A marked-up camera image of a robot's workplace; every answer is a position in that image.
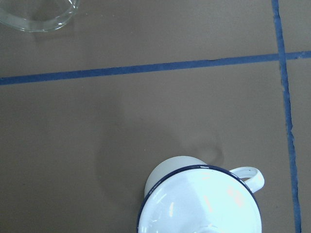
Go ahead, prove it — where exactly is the white enamel mug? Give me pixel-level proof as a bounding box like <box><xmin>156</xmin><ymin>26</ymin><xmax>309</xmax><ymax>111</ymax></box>
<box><xmin>143</xmin><ymin>156</ymin><xmax>265</xmax><ymax>233</ymax></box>

